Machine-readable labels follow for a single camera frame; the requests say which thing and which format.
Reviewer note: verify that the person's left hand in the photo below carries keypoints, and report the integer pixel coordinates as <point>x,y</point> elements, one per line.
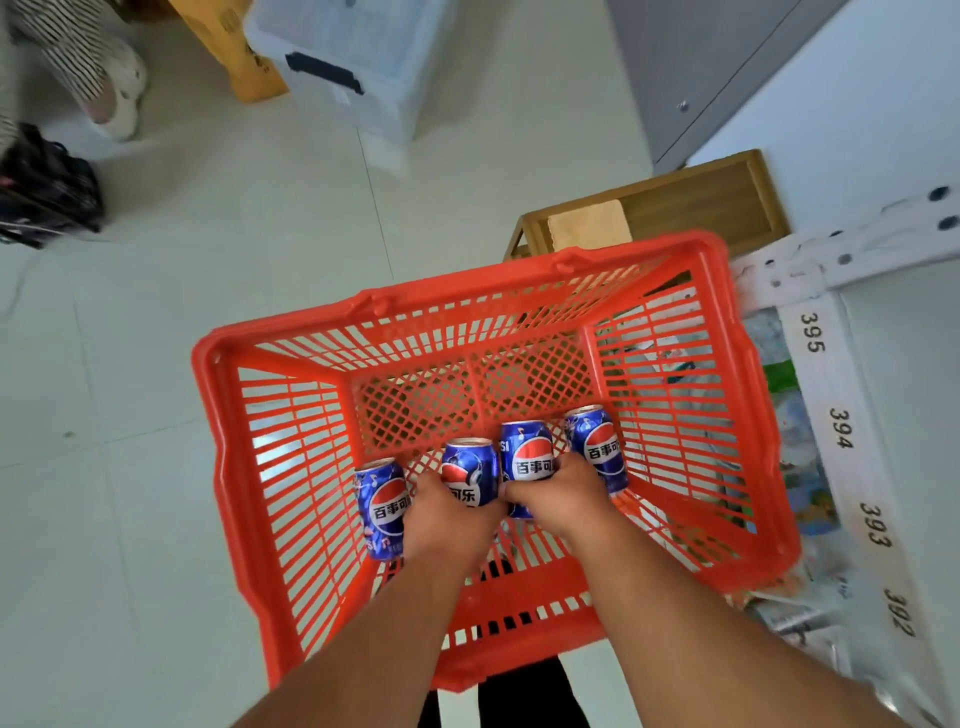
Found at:
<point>442,529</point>

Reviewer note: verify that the person's right hand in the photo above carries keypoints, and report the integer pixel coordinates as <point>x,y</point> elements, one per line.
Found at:
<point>559,499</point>

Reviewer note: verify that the blue Pepsi can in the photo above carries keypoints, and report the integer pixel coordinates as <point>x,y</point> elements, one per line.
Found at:
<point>596,450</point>
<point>469,469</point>
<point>529,454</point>
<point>382,510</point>

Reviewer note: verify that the red plastic shopping basket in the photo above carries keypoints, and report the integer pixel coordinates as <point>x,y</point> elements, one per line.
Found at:
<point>214,420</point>

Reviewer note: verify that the person's right forearm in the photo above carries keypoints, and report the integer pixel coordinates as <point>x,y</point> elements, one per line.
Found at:
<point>675,622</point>

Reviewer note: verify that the person's left forearm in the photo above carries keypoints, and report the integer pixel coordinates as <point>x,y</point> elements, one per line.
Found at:
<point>360,652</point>

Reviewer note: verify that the person's black trouser leg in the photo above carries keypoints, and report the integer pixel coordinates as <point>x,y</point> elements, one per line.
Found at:
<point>525,697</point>

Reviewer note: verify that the blue green packets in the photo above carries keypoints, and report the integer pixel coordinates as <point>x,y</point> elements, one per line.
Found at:
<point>802,450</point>

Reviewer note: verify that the white metal storage rack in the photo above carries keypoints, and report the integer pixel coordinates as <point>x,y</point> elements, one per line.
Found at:
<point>862,375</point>

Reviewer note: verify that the wooden stool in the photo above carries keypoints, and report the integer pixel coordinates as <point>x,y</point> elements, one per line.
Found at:
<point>705,202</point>

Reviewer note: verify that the grey door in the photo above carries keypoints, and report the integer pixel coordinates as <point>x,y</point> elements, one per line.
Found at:
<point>697,67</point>

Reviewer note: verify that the clear plastic storage box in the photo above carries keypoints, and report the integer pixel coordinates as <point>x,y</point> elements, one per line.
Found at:
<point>352,52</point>

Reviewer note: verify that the black woven bag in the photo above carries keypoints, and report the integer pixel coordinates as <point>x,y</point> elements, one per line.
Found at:
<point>45,195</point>

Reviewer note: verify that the yellow paper bag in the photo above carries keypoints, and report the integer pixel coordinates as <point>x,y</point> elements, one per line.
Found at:
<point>225,45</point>

